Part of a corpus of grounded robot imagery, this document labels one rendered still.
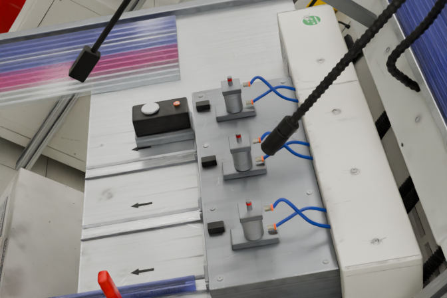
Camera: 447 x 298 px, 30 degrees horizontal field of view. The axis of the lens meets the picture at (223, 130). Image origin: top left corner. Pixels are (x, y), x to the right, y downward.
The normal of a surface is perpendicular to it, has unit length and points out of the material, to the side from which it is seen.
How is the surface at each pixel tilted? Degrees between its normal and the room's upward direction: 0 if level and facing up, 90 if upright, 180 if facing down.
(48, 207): 0
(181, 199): 42
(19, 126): 90
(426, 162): 90
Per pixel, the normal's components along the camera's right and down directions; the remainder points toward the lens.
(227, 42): -0.14, -0.76
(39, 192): 0.56, -0.67
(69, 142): 0.08, 0.63
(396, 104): -0.83, -0.40
